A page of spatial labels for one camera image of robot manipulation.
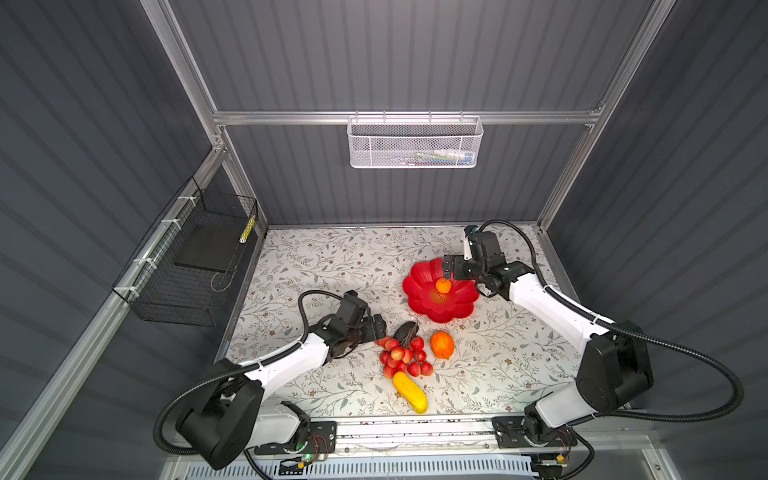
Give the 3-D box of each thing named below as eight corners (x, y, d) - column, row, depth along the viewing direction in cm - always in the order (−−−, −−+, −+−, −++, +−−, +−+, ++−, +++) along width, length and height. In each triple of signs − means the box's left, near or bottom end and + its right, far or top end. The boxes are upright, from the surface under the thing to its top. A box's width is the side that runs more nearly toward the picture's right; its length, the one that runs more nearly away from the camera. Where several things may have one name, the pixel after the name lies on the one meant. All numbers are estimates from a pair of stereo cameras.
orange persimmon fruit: (431, 359, 88) (433, 351, 83) (429, 340, 92) (431, 331, 87) (451, 359, 88) (455, 351, 83) (449, 340, 92) (452, 331, 87)
